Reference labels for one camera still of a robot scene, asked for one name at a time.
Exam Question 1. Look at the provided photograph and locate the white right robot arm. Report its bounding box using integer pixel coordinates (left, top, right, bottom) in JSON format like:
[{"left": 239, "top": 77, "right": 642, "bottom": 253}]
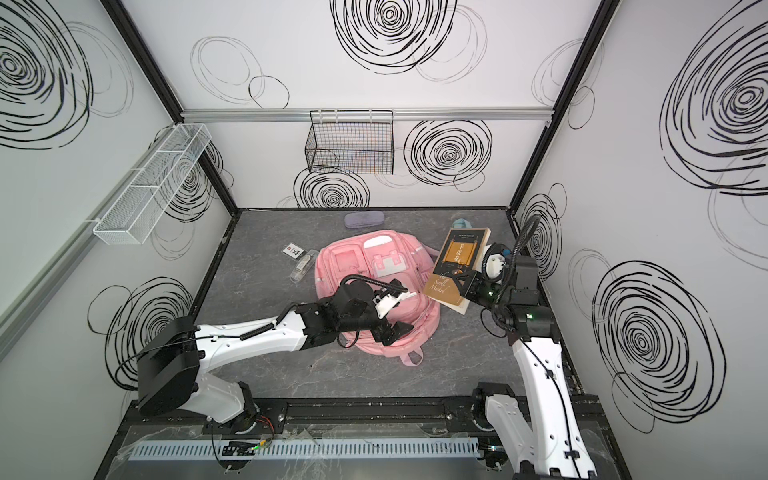
[{"left": 449, "top": 256, "right": 598, "bottom": 479}]

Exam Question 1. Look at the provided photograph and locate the grey slotted cable duct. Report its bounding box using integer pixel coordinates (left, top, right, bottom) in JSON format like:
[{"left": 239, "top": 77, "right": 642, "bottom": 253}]
[{"left": 127, "top": 437, "right": 481, "bottom": 461}]

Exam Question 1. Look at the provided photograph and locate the black aluminium frame post left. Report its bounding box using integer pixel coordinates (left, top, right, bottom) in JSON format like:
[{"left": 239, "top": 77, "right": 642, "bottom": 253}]
[{"left": 100, "top": 0, "right": 240, "bottom": 218}]

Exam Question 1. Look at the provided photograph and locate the aluminium wall rail back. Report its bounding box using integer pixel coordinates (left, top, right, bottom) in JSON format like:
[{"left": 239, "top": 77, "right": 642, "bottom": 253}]
[{"left": 181, "top": 106, "right": 554, "bottom": 123}]

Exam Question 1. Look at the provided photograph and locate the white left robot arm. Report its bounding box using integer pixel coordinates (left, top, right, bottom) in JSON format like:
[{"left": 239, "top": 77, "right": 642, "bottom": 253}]
[{"left": 137, "top": 275, "right": 415, "bottom": 434}]

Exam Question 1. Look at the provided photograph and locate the pink student backpack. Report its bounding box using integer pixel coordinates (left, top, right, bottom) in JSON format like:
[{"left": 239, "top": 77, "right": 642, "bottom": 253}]
[{"left": 314, "top": 230, "right": 440, "bottom": 367}]

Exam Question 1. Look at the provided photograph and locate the teal pencil pouch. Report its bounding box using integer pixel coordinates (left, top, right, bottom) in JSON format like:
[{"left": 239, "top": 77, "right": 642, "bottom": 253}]
[{"left": 452, "top": 218, "right": 472, "bottom": 229}]

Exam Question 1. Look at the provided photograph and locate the brown book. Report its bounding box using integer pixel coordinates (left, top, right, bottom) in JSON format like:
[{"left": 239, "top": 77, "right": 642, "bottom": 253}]
[{"left": 423, "top": 228, "right": 491, "bottom": 314}]

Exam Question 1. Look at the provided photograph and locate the aluminium wall rail left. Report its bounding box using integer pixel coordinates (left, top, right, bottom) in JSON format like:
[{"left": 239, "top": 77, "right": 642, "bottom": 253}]
[{"left": 1, "top": 123, "right": 178, "bottom": 360}]

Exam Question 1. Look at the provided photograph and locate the purple fabric glasses case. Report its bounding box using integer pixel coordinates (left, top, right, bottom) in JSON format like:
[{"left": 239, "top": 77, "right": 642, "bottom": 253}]
[{"left": 344, "top": 211, "right": 385, "bottom": 230}]

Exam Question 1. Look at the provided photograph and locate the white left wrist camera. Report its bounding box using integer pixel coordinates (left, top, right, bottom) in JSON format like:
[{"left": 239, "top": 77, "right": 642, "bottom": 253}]
[{"left": 372, "top": 288, "right": 417, "bottom": 319}]

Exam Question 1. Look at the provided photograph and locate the white mesh wall shelf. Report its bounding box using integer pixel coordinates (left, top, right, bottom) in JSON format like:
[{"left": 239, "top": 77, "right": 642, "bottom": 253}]
[{"left": 93, "top": 123, "right": 211, "bottom": 245}]

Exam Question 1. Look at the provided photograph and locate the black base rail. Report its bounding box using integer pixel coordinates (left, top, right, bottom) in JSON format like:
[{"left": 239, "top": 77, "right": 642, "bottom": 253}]
[{"left": 115, "top": 395, "right": 610, "bottom": 435}]

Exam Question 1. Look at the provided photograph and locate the black frame post right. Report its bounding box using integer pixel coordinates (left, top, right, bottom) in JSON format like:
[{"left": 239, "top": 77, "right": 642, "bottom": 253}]
[{"left": 508, "top": 0, "right": 620, "bottom": 215}]

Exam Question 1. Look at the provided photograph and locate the clear plastic eraser case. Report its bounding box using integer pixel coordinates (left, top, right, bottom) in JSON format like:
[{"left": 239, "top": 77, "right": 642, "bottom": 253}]
[{"left": 289, "top": 249, "right": 319, "bottom": 283}]

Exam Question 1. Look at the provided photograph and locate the flat clear lead refill box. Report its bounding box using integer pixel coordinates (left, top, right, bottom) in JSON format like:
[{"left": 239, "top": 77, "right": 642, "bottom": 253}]
[{"left": 282, "top": 243, "right": 306, "bottom": 260}]

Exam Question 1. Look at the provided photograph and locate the aluminium wall rail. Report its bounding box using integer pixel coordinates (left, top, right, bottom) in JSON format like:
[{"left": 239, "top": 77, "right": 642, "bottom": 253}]
[
  {"left": 1, "top": 123, "right": 178, "bottom": 360},
  {"left": 181, "top": 106, "right": 554, "bottom": 123}
]

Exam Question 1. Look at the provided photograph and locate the black wire basket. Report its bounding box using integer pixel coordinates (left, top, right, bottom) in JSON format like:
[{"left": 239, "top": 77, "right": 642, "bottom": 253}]
[{"left": 304, "top": 120, "right": 395, "bottom": 175}]

